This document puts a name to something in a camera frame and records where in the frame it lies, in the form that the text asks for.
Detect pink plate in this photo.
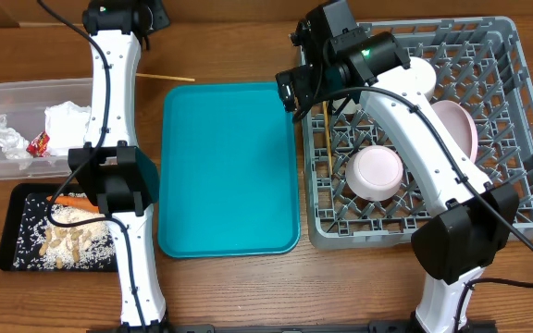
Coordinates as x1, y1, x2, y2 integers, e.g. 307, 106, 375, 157
431, 100, 478, 162

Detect grey dishwasher rack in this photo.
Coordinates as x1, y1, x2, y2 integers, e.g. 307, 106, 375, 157
298, 16, 533, 251

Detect small pink bowl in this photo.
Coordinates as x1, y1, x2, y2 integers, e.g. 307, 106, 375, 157
345, 145, 403, 202

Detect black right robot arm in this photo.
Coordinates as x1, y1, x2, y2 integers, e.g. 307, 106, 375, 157
276, 1, 519, 332

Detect black waste tray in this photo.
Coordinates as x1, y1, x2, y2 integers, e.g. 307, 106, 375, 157
0, 183, 118, 273

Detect cream bowl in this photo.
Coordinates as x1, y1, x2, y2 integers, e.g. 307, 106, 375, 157
406, 56, 437, 101

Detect orange carrot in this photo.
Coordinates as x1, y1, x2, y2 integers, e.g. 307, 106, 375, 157
46, 196, 99, 213

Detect foil wrapper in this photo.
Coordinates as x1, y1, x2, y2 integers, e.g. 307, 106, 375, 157
0, 115, 31, 160

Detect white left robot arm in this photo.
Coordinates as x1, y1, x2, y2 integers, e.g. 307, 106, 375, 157
68, 0, 172, 332

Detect cream plastic cup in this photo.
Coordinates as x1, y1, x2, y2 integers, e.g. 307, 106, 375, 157
333, 99, 362, 115

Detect rice and peanut scraps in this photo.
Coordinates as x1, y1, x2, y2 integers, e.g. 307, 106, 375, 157
11, 192, 117, 272

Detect clear plastic waste bin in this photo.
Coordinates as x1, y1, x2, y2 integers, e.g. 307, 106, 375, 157
0, 79, 93, 180

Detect red snack wrapper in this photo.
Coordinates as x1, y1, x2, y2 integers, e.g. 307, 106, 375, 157
26, 131, 50, 157

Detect wooden chopstick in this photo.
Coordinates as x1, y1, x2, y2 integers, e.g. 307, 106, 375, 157
136, 73, 195, 82
322, 101, 334, 178

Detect white napkin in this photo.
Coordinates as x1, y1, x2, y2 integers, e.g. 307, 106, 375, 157
44, 101, 91, 156

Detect teal plastic tray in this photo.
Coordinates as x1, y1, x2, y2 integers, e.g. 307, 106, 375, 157
157, 82, 301, 258

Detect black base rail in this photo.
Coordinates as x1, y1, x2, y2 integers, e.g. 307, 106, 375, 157
86, 319, 498, 333

